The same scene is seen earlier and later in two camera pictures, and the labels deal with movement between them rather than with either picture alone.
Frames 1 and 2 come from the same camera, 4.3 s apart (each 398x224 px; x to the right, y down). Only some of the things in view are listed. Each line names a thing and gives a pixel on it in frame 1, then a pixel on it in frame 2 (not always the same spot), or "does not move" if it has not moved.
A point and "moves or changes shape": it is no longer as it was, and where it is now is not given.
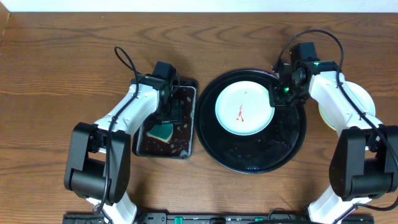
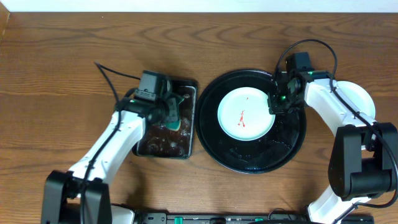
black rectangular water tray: x=181 y=144 does not move
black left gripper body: x=173 y=112 does not move
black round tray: x=255 y=154 does not move
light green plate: x=361 y=97 does not move
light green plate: x=244 y=108 moves or changes shape
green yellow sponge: x=163 y=132 moves or changes shape
